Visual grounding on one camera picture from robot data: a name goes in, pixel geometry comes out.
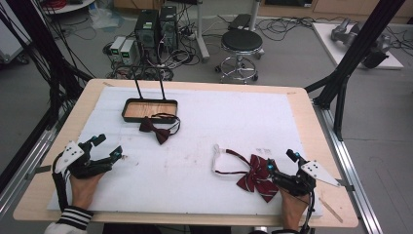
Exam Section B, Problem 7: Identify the aluminium rail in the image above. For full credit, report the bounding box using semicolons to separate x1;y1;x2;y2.
311;97;385;234
0;106;72;215

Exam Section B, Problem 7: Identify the white power supply unit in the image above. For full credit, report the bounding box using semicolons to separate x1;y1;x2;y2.
119;38;138;66
109;35;127;62

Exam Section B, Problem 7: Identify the black tie rack with tray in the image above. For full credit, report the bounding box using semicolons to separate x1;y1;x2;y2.
121;64;179;124

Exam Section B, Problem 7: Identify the black frame post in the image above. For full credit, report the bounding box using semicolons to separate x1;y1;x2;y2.
0;0;95;131
304;0;407;142

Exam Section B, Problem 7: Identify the round white table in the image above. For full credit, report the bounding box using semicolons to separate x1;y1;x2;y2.
40;0;97;16

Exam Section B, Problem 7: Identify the large black computer tower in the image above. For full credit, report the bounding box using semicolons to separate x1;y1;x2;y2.
133;8;161;63

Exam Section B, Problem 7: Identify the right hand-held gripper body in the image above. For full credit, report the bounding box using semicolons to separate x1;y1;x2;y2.
273;159;343;198

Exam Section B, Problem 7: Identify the white floor board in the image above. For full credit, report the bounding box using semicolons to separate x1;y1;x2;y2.
311;21;405;71

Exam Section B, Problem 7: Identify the grey desk leg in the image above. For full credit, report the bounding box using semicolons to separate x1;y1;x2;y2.
194;0;211;63

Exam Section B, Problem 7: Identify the person's right hand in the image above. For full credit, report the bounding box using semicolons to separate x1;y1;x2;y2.
280;189;310;232

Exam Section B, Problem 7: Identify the black round stool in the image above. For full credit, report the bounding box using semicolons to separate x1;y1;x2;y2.
213;28;266;85

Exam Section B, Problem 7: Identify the slim black computer tower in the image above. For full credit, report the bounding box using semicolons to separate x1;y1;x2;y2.
158;5;179;51

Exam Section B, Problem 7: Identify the striped red bow tie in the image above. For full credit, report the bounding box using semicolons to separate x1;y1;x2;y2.
210;143;281;204

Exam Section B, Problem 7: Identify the flat black case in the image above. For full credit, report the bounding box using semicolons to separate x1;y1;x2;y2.
227;13;253;32

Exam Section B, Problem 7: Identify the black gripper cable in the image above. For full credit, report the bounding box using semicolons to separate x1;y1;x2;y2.
300;191;317;234
52;151;72;213

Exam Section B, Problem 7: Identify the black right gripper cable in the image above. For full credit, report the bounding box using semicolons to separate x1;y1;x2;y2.
300;191;317;234

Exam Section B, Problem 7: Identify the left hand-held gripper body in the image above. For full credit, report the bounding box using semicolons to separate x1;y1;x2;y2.
53;138;115;179

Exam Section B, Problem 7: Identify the person's left hand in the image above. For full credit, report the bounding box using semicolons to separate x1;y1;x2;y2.
69;173;105;211

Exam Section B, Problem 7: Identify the thin wooden stick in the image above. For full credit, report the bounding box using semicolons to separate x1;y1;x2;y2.
318;196;344;224

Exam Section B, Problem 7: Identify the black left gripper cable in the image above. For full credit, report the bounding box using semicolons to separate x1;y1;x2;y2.
52;151;72;213

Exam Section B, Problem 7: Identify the plain dark red bow tie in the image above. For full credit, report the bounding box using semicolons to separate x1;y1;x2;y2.
138;112;181;146

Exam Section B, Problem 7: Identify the white foam mat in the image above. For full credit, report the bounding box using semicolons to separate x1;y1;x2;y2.
46;85;324;217

